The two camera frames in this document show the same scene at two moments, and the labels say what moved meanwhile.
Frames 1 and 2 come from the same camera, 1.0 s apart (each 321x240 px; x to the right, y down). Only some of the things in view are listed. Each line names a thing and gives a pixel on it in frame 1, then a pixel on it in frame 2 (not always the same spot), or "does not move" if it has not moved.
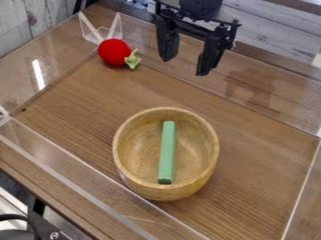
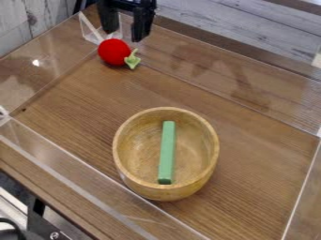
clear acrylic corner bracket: [97, 35] does not move
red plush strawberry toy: [116, 52] does not move
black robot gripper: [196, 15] -> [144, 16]
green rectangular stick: [167, 152] does not move
